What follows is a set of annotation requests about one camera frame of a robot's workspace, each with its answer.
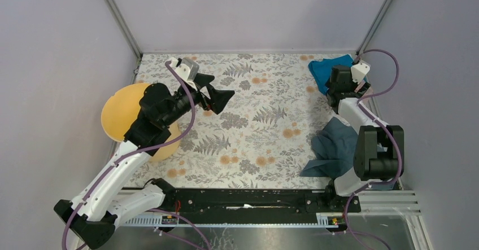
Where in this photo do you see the aluminium frame post right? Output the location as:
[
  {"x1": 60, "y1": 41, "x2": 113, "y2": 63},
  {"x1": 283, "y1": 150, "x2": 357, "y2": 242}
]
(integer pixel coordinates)
[{"x1": 355, "y1": 0, "x2": 394, "y2": 55}]

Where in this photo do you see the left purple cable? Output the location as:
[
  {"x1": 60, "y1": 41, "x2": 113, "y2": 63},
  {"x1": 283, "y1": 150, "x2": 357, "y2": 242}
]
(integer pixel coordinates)
[{"x1": 61, "y1": 60, "x2": 210, "y2": 250}]

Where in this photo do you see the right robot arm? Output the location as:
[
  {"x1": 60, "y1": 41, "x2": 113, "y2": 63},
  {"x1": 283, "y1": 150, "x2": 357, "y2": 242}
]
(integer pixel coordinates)
[{"x1": 324, "y1": 62, "x2": 404, "y2": 212}]

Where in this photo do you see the aluminium frame post left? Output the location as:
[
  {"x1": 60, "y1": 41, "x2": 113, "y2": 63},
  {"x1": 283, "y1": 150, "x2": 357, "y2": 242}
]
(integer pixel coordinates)
[{"x1": 104, "y1": 0, "x2": 142, "y2": 61}]

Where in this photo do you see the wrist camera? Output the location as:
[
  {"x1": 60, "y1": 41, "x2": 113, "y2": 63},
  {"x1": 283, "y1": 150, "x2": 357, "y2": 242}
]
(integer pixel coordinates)
[
  {"x1": 350, "y1": 60, "x2": 371, "y2": 84},
  {"x1": 167, "y1": 57, "x2": 199, "y2": 90}
]

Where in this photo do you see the yellow trash bin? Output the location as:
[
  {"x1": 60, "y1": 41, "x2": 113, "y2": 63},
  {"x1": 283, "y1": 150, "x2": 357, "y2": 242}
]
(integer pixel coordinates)
[{"x1": 101, "y1": 82, "x2": 183, "y2": 163}]

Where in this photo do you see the bright blue cloth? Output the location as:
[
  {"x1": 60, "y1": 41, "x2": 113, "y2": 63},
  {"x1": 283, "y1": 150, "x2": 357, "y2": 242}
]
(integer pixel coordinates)
[{"x1": 308, "y1": 55, "x2": 367, "y2": 95}]

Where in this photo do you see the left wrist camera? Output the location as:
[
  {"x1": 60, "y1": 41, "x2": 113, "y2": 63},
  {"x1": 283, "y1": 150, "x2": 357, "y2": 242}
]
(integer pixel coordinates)
[{"x1": 167, "y1": 57, "x2": 199, "y2": 90}]

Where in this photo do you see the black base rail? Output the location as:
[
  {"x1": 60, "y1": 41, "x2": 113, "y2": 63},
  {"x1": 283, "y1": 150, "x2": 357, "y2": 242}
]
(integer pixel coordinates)
[{"x1": 150, "y1": 178, "x2": 361, "y2": 225}]

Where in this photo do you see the floral tablecloth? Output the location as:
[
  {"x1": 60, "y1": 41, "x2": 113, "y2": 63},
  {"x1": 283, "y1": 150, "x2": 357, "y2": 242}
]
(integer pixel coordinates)
[{"x1": 127, "y1": 54, "x2": 335, "y2": 189}]

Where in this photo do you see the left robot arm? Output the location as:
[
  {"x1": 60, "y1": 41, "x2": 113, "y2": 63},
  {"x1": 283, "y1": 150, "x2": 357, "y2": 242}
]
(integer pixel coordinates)
[{"x1": 54, "y1": 73, "x2": 235, "y2": 249}]

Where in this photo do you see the grey-blue cloth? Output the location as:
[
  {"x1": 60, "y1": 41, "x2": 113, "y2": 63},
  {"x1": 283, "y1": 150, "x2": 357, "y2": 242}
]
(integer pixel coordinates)
[{"x1": 299, "y1": 117, "x2": 386, "y2": 180}]

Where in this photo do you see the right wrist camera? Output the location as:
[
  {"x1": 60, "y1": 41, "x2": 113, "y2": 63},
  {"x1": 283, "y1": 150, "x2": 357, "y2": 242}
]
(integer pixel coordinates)
[{"x1": 350, "y1": 60, "x2": 371, "y2": 84}]

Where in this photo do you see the aluminium frame post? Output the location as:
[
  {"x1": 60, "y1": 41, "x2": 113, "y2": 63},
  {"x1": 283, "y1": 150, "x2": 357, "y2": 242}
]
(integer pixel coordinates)
[
  {"x1": 355, "y1": 0, "x2": 394, "y2": 55},
  {"x1": 104, "y1": 0, "x2": 142, "y2": 61}
]

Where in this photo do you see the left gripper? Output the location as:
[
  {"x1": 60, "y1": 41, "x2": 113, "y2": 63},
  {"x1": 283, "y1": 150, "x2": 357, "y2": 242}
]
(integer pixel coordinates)
[{"x1": 162, "y1": 73, "x2": 235, "y2": 127}]

